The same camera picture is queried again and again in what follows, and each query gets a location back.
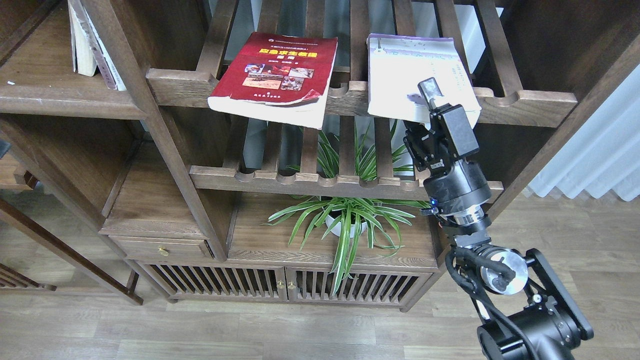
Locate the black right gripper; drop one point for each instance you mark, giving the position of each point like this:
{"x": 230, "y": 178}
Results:
{"x": 456, "y": 187}

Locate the white and purple book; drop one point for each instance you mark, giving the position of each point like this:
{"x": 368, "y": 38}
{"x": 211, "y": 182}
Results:
{"x": 398, "y": 63}

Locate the green and black book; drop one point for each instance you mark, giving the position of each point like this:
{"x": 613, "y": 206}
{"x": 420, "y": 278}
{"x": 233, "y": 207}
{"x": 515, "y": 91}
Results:
{"x": 82, "y": 56}

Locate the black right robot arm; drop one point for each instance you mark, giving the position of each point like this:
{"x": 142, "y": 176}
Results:
{"x": 526, "y": 311}

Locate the green spider plant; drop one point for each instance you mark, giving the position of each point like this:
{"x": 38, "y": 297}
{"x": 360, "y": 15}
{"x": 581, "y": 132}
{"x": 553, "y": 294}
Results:
{"x": 351, "y": 219}

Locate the red cover book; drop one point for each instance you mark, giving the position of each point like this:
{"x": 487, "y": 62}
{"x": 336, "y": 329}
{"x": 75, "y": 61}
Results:
{"x": 278, "y": 78}

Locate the dark wooden bookshelf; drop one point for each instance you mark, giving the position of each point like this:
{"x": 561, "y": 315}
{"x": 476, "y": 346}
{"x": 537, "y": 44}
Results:
{"x": 153, "y": 167}

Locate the white curtain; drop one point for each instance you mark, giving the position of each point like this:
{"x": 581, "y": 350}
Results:
{"x": 604, "y": 155}

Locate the white book standing upright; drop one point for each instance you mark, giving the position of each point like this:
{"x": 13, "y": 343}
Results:
{"x": 104, "y": 62}

